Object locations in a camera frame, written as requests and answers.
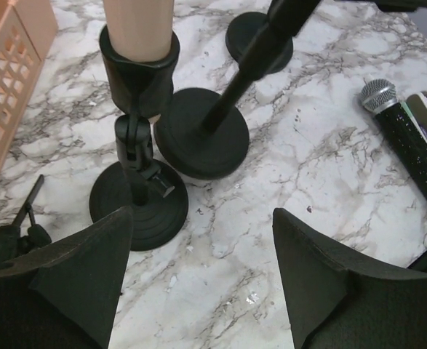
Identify peach plastic desk organizer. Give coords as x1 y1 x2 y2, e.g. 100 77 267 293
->
0 0 57 170

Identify black round-base stand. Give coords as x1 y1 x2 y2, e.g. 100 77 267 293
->
89 28 189 252
225 12 294 78
154 1 319 180

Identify black microphone silver grille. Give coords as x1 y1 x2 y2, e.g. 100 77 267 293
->
359 79 427 200

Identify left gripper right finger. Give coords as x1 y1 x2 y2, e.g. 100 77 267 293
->
272 208 427 348

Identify black tripod mic stand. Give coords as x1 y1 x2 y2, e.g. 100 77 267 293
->
0 174 52 269

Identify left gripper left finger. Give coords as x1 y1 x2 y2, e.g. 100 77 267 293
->
0 207 133 348

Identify beige microphone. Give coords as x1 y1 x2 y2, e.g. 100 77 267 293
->
102 0 174 127

